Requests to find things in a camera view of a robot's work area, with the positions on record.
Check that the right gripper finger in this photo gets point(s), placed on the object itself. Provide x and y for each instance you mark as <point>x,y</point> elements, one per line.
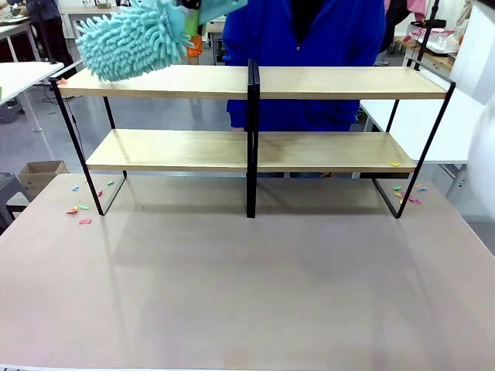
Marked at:
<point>192,25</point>
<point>190,3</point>

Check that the teal chenille duster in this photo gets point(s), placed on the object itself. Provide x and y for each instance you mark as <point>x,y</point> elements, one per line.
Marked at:
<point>127,42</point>

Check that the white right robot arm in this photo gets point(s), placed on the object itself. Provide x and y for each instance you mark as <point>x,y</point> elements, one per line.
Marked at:
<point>485,162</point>

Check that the orange cloth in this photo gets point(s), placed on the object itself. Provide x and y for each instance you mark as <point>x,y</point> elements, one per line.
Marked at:
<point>195,48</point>

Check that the grey background desk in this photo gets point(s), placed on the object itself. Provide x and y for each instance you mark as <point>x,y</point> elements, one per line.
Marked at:
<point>83,11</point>

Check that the person in blue jacket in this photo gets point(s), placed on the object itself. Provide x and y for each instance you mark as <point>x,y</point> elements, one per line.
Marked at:
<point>305,58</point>

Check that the person in dark trousers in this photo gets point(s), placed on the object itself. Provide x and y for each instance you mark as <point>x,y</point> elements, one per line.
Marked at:
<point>56,35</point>

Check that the white side table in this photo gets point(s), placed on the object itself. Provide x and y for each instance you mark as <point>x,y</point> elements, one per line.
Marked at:
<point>23,77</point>
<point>444,127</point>

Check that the white background desk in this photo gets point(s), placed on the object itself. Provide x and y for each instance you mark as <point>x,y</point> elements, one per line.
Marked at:
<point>11,29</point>

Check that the person in black and pink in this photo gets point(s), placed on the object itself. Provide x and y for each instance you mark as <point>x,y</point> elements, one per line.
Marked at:
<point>398,23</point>

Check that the cardboard box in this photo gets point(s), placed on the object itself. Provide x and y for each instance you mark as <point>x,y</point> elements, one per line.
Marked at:
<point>42,178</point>

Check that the wooden side table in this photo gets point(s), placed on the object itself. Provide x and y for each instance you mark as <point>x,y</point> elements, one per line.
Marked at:
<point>433,58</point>

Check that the grey stool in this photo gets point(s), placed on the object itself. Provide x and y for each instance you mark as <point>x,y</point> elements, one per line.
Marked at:
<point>13,193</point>

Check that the clear plastic bag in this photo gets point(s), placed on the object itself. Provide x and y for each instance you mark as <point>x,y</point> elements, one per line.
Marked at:
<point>441,38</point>

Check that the orange teal paper scrap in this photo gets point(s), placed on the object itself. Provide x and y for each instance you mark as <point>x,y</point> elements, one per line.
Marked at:
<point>420,187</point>

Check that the white panel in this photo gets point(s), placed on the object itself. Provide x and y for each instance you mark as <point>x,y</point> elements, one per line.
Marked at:
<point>477,50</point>

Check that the wooden shelf unit black frame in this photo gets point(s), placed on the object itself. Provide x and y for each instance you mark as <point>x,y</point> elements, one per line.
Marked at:
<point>174,81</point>
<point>348,83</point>

